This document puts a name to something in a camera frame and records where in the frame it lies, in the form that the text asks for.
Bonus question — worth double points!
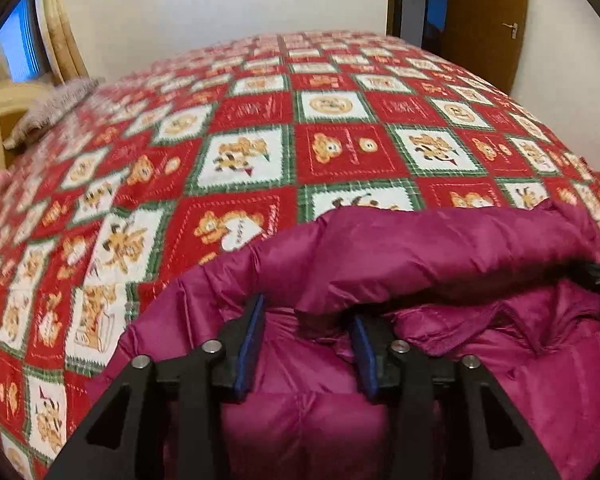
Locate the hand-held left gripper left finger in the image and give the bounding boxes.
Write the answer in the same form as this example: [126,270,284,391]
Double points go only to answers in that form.
[47,292,267,480]

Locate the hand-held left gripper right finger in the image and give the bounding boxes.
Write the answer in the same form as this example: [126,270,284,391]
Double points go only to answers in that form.
[350,315,563,480]

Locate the purple down jacket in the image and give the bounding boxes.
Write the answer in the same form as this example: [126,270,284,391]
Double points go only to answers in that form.
[87,199,600,480]

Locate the red patterned bedspread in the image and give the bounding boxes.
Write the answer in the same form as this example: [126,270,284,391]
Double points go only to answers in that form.
[0,30,600,480]

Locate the brown wooden door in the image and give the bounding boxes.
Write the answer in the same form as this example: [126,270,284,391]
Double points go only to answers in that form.
[445,0,531,96]

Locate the striped pillow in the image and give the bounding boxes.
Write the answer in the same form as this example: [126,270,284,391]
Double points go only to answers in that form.
[2,77,106,151]

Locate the beige wooden headboard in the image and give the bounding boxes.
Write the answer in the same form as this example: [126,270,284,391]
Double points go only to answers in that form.
[0,82,51,173]

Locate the narrow beige floral curtain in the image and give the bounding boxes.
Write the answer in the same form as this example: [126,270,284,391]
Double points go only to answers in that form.
[35,0,88,83]

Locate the window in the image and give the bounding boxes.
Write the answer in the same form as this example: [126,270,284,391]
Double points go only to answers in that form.
[0,0,48,83]

